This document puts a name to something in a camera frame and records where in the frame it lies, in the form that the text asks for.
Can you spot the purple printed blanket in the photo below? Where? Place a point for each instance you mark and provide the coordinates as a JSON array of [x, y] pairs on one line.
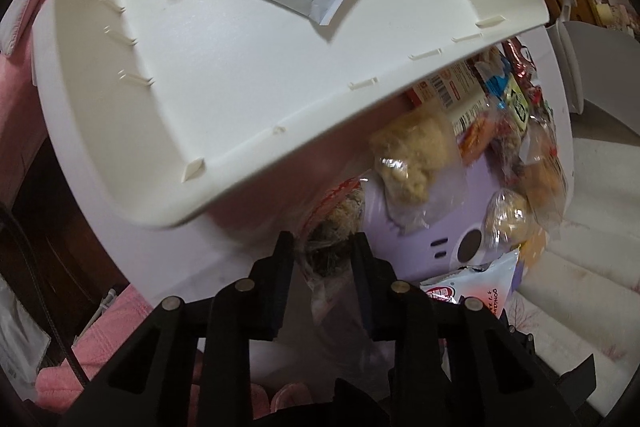
[[435, 252]]

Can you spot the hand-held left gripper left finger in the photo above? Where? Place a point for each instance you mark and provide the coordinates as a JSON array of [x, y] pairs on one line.
[[282, 289]]

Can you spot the blue white snack packet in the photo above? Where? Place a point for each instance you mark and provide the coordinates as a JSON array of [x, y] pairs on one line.
[[497, 84]]

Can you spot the pink fleece towel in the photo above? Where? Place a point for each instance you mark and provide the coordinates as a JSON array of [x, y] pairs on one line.
[[115, 337]]

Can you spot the red wrapped candy packet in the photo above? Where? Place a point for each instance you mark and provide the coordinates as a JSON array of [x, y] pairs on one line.
[[520, 57]]

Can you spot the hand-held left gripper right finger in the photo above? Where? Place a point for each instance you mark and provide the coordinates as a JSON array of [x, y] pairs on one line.
[[362, 294]]

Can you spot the white plastic bag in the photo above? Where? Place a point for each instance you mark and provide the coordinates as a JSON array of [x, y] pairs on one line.
[[17, 337]]

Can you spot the pink cloth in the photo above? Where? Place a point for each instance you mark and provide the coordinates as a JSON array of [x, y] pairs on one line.
[[20, 117]]

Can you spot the red white barcode snack packet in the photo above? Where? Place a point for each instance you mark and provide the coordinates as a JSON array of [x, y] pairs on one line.
[[440, 89]]

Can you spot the clear packet pale crumbly snack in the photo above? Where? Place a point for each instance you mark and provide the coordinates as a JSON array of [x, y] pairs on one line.
[[410, 157]]

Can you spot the clear packet dark rice crackers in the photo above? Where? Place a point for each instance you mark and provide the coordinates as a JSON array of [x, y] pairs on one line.
[[330, 232]]

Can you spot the yellow green label snack packet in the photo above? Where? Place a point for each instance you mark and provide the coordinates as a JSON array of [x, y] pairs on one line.
[[519, 107]]

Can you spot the orange red snack packet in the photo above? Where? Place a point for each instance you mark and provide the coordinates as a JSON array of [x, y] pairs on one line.
[[475, 139]]

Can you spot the clear packet round cookie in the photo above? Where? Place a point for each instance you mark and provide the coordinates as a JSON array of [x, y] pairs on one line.
[[510, 212]]

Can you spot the clear packet orange crackers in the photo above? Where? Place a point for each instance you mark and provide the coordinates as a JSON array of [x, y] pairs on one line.
[[542, 179]]

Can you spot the white plastic tray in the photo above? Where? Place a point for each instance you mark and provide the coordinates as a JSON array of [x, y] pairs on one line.
[[250, 57]]

